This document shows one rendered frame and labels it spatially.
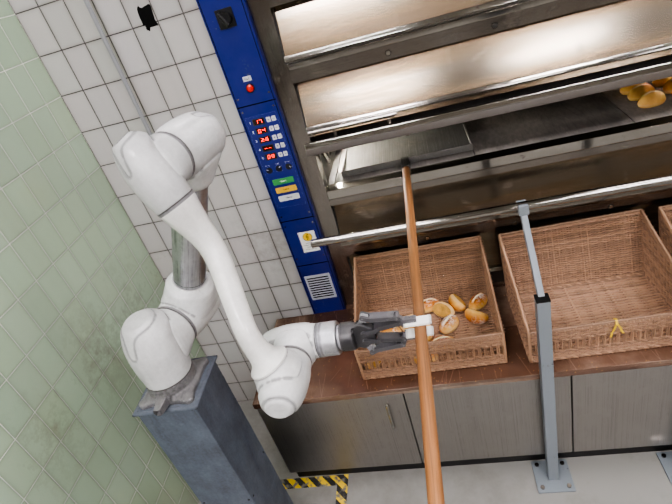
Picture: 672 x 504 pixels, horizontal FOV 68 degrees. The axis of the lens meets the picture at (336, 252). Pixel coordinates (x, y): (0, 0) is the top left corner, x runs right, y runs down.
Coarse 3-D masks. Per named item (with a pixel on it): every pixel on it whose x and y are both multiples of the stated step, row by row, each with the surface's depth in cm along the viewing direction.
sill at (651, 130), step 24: (648, 120) 183; (528, 144) 193; (552, 144) 188; (576, 144) 186; (600, 144) 185; (432, 168) 198; (456, 168) 195; (480, 168) 194; (336, 192) 206; (360, 192) 205
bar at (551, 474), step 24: (576, 192) 158; (600, 192) 156; (624, 192) 155; (456, 216) 165; (480, 216) 164; (312, 240) 177; (336, 240) 174; (528, 240) 160; (552, 360) 166; (552, 384) 172; (552, 408) 179; (552, 432) 186; (552, 456) 194; (552, 480) 202
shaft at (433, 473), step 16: (416, 240) 155; (416, 256) 148; (416, 272) 141; (416, 288) 135; (416, 304) 130; (416, 336) 121; (416, 352) 117; (432, 400) 105; (432, 416) 101; (432, 432) 98; (432, 448) 95; (432, 464) 93; (432, 480) 90; (432, 496) 88
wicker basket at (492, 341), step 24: (456, 240) 211; (480, 240) 207; (384, 264) 219; (408, 264) 218; (456, 264) 214; (480, 264) 213; (360, 288) 219; (384, 288) 223; (432, 288) 219; (456, 288) 218; (480, 288) 216; (408, 312) 221; (432, 312) 217; (456, 312) 213; (456, 336) 201; (480, 336) 178; (504, 336) 177; (360, 360) 191; (384, 360) 201; (408, 360) 197; (432, 360) 188; (456, 360) 186; (480, 360) 185; (504, 360) 184
